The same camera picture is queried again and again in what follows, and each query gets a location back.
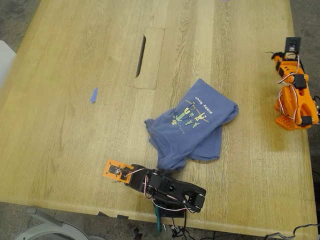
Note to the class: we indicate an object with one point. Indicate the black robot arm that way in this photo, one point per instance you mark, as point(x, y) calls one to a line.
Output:
point(185, 190)

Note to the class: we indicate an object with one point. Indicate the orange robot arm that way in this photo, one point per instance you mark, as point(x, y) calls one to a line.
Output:
point(305, 102)

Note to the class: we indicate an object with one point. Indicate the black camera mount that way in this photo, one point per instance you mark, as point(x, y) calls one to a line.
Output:
point(293, 45)

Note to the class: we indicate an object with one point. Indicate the small black floor object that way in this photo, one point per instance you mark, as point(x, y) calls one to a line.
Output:
point(137, 235)

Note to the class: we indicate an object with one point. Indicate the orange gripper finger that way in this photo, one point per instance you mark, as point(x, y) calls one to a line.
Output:
point(277, 54)
point(278, 63)

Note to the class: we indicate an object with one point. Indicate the green table clamp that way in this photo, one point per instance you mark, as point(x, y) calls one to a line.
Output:
point(158, 222)

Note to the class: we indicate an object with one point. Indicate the blue printed T-shirt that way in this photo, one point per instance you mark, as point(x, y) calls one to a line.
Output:
point(200, 140)

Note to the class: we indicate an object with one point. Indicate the blue tape strip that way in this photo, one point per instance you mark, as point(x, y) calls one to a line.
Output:
point(94, 96)

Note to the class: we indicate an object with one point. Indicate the orange camera mount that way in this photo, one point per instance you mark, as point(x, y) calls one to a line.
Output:
point(110, 172)

